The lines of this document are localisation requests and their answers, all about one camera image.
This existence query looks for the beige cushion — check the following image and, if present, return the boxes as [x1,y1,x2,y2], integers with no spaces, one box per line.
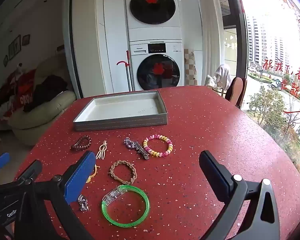
[205,75,218,91]

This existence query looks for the white towel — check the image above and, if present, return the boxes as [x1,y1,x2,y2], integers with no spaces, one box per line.
[214,64,232,84]

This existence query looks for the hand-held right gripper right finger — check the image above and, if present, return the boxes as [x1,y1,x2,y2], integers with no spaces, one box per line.
[199,150,292,240]

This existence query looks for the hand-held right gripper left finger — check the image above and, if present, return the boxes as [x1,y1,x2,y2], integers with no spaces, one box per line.
[14,151,97,240]

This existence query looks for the white washing machine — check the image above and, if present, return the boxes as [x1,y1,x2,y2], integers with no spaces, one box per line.
[129,41,185,92]

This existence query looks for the white curtain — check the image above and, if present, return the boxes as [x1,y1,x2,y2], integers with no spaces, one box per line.
[197,0,224,85]

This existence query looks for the brown braided hair tie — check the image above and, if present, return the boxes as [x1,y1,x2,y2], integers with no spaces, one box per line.
[109,160,137,185]

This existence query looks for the red window lettering decal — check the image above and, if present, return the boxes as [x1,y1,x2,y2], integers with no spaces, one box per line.
[262,59,300,105]

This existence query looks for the grey shallow tray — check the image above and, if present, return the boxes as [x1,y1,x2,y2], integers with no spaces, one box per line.
[73,90,168,132]

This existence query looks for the beige hair clip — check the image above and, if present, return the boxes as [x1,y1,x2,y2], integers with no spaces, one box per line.
[96,140,108,160]

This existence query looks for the pink yellow spiral hair tie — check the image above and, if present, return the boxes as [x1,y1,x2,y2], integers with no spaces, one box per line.
[143,134,173,157]

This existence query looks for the black clothes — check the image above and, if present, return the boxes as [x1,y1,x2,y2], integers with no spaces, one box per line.
[24,75,69,113]

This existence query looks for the large dark picture frame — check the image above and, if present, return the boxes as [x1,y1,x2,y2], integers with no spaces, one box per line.
[9,35,21,58]

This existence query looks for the silver rhinestone hair clip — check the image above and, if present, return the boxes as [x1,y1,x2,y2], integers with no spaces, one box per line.
[124,137,150,160]

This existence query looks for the brown chair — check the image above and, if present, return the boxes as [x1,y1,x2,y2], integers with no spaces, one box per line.
[226,77,248,108]

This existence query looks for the green translucent bangle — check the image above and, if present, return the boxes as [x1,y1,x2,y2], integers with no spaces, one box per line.
[101,184,150,228]

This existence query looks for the black claw hair clip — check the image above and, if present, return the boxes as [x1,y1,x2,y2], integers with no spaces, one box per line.
[77,194,89,212]

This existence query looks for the red printed cloth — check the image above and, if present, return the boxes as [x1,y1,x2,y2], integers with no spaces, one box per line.
[0,69,38,120]

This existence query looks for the yellow flower hair tie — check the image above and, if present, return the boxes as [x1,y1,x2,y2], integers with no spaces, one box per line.
[86,164,100,183]

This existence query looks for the cream sofa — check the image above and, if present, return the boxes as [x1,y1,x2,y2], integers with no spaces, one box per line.
[9,55,78,147]

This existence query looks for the white dryer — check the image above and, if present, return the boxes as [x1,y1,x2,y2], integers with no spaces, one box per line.
[123,0,183,42]

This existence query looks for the red mop handle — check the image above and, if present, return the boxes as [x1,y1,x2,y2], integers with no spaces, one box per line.
[116,51,134,92]

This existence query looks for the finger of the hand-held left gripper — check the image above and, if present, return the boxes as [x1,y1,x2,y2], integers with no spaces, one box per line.
[16,160,43,182]
[0,152,11,174]

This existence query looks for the checkered cloth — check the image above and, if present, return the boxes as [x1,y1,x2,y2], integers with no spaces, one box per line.
[184,49,198,86]

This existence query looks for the brown spiral hair tie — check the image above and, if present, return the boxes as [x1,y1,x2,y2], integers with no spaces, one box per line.
[70,135,92,152]

